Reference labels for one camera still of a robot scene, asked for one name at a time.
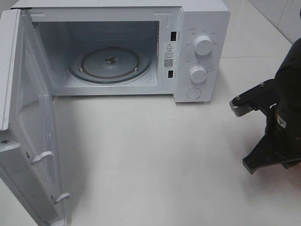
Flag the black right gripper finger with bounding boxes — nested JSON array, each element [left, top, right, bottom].
[[242, 136, 286, 174]]

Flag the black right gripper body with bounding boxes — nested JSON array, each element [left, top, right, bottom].
[[262, 103, 301, 169]]

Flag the round white door release button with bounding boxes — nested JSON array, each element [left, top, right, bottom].
[[187, 88, 201, 99]]

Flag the white microwave door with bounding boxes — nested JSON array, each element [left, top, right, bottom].
[[0, 9, 70, 226]]

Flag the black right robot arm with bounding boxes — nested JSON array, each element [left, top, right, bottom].
[[236, 40, 301, 174]]

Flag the lower white timer knob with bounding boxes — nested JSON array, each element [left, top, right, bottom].
[[190, 66, 207, 83]]

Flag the upper white power knob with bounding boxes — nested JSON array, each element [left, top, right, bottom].
[[193, 34, 213, 56]]

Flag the white microwave oven body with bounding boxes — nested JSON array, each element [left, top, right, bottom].
[[11, 0, 230, 103]]

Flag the glass microwave turntable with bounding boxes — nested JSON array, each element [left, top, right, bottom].
[[68, 39, 156, 84]]

